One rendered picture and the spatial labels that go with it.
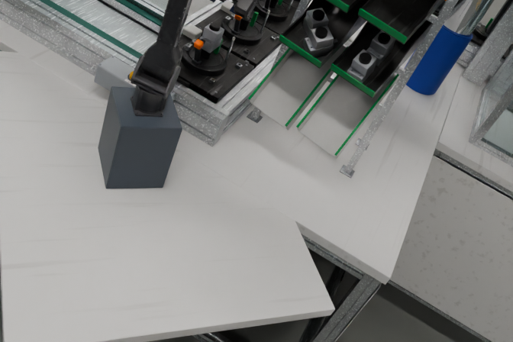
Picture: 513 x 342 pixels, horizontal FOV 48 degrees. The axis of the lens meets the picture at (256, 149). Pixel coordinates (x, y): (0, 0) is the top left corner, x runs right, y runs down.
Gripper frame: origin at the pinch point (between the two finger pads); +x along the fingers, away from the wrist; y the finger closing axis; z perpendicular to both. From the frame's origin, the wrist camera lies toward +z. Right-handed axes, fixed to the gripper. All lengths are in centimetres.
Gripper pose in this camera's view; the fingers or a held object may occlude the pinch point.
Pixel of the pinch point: (224, 1)
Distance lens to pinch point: 161.0
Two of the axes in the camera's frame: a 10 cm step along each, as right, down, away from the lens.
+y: -8.5, -5.0, 1.3
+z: 5.2, -8.4, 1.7
